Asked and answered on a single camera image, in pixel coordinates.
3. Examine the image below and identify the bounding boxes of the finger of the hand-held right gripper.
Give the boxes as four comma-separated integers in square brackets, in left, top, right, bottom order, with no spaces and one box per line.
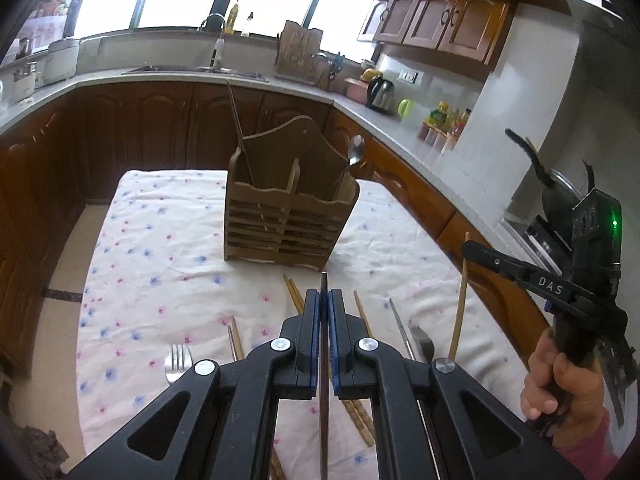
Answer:
[461,239,527,282]

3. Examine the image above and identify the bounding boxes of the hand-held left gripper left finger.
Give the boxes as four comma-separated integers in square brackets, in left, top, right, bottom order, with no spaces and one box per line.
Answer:
[62,287,323,480]

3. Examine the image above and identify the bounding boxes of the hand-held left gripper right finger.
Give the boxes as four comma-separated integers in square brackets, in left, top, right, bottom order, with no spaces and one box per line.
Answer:
[327,287,587,480]

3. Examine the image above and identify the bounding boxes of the wooden chopstick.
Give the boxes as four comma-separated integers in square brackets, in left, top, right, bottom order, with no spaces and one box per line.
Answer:
[448,232,471,361]
[286,274,377,447]
[283,274,373,448]
[353,289,374,339]

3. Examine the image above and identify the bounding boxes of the metal fork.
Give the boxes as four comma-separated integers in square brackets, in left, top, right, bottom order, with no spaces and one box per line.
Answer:
[164,343,194,385]
[407,322,437,364]

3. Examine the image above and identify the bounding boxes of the wooden utensil holder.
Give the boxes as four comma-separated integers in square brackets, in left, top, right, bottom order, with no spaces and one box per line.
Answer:
[223,115,361,272]

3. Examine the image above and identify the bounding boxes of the person's right forearm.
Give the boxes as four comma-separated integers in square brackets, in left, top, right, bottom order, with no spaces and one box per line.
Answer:
[559,406,624,474]

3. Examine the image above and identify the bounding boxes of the person's right hand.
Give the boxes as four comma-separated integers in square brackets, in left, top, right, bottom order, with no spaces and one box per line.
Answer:
[520,327,609,449]

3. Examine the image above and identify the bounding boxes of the gas stove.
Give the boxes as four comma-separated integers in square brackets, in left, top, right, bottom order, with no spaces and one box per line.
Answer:
[500,212,572,272]

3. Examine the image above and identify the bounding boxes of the black wok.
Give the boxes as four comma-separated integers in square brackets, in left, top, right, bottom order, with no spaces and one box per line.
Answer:
[505,128,599,226]

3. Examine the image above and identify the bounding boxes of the metal spoon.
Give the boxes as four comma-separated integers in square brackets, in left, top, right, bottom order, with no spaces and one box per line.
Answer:
[336,135,367,189]

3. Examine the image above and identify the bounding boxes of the floral tablecloth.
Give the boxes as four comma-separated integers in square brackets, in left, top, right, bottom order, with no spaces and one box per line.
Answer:
[75,169,532,480]

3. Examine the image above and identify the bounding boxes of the steel electric kettle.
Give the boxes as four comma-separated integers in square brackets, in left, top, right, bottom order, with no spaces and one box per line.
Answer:
[365,75,396,115]

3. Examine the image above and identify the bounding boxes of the pink container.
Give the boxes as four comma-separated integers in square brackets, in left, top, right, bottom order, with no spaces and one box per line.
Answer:
[344,77,371,102]

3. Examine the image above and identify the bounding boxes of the wooden base cabinets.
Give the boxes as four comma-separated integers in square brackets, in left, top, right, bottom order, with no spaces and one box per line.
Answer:
[0,80,557,377]

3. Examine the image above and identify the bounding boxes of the wooden board rack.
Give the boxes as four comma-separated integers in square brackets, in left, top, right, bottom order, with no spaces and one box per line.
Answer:
[274,20,331,89]

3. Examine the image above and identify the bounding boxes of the dark cloth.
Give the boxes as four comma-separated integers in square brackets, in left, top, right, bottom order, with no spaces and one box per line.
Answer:
[15,425,69,477]

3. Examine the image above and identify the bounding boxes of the steel sink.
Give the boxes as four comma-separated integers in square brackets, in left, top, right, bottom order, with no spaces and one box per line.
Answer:
[122,63,269,81]

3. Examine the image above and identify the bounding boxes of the kitchen faucet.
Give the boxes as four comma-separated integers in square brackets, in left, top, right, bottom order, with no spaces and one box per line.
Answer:
[197,12,229,69]

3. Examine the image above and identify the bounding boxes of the grey kitchen countertop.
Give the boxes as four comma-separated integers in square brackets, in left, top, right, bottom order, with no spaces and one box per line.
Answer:
[0,67,532,257]

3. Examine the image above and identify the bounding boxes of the white cylindrical rice cooker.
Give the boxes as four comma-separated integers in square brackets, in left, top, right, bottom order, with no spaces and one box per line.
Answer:
[42,37,81,86]

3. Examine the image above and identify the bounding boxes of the small white appliance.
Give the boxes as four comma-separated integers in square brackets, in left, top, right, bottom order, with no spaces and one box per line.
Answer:
[9,60,44,104]

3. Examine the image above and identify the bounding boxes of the wooden wall cabinets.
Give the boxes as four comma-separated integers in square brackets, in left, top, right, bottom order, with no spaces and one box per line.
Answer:
[357,0,517,67]

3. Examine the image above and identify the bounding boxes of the fruit wall poster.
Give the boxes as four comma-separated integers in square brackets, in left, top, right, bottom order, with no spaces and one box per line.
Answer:
[17,0,86,59]

